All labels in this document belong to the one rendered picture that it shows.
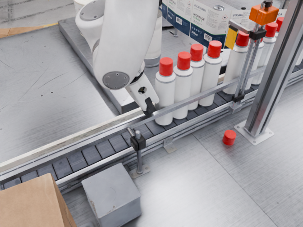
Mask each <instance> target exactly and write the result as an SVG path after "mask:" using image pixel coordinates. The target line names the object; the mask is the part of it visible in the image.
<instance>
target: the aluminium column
mask: <svg viewBox="0 0 303 227"><path fill-rule="evenodd" d="M302 49H303V0H290V3H289V6H288V9H287V11H286V14H285V17H284V20H283V22H282V25H281V28H280V31H279V33H278V36H277V39H276V41H275V44H274V47H273V50H272V52H271V55H270V58H269V60H268V63H267V66H266V69H265V71H264V74H263V77H262V80H261V83H260V85H259V88H258V90H257V93H256V96H255V99H254V102H253V104H252V107H251V110H250V112H249V115H248V118H247V121H246V123H245V126H244V129H245V130H246V131H247V132H248V133H249V134H250V135H251V136H253V137H254V138H255V137H257V136H259V135H260V134H263V133H264V132H265V130H266V128H267V126H268V124H269V121H270V119H271V117H272V115H273V113H274V111H275V109H276V106H277V104H278V102H279V100H280V97H281V95H282V93H283V91H284V89H285V86H286V84H287V82H288V80H289V78H290V75H291V73H292V71H293V69H294V67H295V65H296V63H297V60H298V58H299V56H300V54H301V52H302Z"/></svg>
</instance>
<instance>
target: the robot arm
mask: <svg viewBox="0 0 303 227"><path fill-rule="evenodd" d="M158 8H159V0H92V1H90V2H89V3H87V4H86V5H84V6H83V7H82V8H81V9H80V10H79V12H78V13H77V15H76V19H75V22H76V25H77V27H78V28H79V30H80V31H81V33H82V34H83V36H84V38H85V39H86V41H87V42H88V44H89V46H90V49H91V52H92V59H93V71H94V74H95V77H96V79H97V81H98V82H99V84H100V85H101V86H103V87H104V88H106V89H108V90H120V89H123V88H125V89H126V91H127V92H128V93H129V94H130V96H131V97H132V98H133V99H134V101H135V102H136V103H137V104H138V105H139V106H140V107H141V109H142V111H143V113H144V114H145V115H148V114H151V113H153V112H155V111H156V108H155V106H154V104H153V103H152V102H154V103H156V104H157V103H158V102H159V98H158V96H157V94H156V92H155V91H154V89H153V87H152V85H151V83H150V82H149V80H148V78H147V77H146V75H145V74H144V67H145V62H144V58H145V56H146V54H147V51H148V49H149V46H150V43H151V40H152V37H153V33H154V30H155V26H156V20H157V15H158Z"/></svg>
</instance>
